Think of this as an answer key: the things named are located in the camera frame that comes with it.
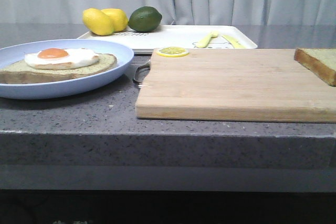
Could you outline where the white rectangular tray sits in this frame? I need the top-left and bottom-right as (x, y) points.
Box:
(79, 25), (258, 55)

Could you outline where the bread slice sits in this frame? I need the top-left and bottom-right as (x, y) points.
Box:
(1, 53), (118, 84)
(294, 48), (335, 87)

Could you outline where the yellow plastic knife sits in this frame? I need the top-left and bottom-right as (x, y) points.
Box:
(222, 35), (245, 49)

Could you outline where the wooden cutting board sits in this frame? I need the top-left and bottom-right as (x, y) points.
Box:
(135, 49), (335, 123)

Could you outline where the yellow plastic fork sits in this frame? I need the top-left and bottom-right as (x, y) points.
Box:
(195, 30), (218, 48)

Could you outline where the metal cutting board handle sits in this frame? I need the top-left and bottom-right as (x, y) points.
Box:
(132, 60), (151, 88)

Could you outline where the front yellow lemon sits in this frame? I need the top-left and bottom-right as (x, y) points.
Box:
(82, 8), (114, 36)

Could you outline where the toy fried egg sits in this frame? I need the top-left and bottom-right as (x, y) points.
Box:
(24, 48), (99, 70)

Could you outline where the yellow lemon slice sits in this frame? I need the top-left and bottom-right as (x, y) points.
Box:
(156, 46), (189, 57)

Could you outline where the light blue round plate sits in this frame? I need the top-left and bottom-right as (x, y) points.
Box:
(1, 39), (134, 100)

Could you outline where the rear yellow lemon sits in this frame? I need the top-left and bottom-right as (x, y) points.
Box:
(101, 8), (129, 33)

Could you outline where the green lime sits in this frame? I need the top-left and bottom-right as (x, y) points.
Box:
(128, 6), (162, 33)

